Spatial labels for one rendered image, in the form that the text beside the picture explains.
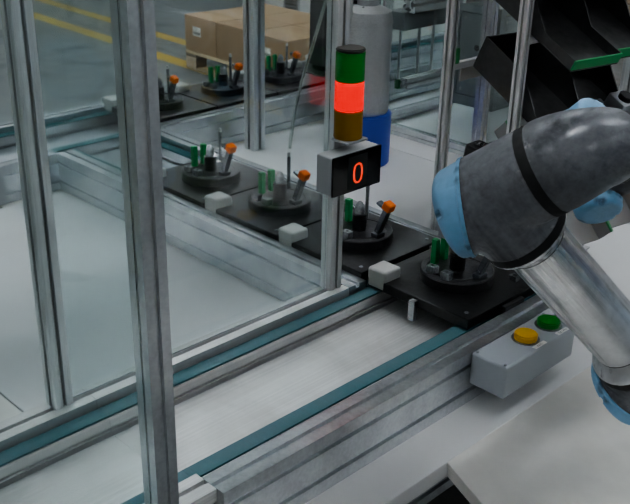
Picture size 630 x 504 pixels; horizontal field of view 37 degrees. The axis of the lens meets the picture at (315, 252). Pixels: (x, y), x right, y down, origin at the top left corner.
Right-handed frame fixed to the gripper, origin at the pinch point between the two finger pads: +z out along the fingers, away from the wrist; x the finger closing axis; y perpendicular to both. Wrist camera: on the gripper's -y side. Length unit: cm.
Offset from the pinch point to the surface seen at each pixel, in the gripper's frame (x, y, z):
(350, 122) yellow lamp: -20.6, -20.0, -8.6
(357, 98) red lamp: -19.6, -22.3, -11.9
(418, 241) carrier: 7.7, -2.9, 19.5
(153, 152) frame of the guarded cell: -83, -7, -41
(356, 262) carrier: -9.2, -4.1, 20.7
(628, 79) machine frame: 164, -32, 44
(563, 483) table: -25, 47, -10
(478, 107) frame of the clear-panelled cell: 86, -38, 45
